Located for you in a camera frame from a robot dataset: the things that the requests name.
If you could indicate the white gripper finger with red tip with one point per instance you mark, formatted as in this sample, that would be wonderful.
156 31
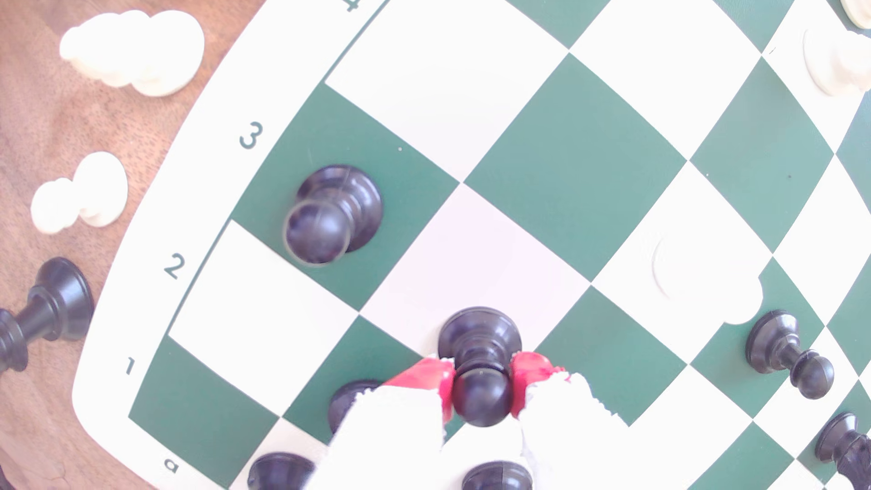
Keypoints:
388 442
571 442

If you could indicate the black chess pawn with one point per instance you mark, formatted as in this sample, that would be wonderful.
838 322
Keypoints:
782 350
480 361
333 211

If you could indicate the black chess piece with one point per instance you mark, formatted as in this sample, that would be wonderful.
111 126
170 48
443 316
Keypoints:
497 476
844 446
280 473
347 405

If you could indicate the green white chess board mat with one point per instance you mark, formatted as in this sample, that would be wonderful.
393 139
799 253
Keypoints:
578 163

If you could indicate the black chess queen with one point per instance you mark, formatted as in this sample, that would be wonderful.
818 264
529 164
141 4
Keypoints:
54 306

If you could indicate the white chess pawn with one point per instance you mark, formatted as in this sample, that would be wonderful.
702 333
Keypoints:
88 194

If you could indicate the large white chess piece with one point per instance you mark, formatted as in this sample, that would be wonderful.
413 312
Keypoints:
143 51

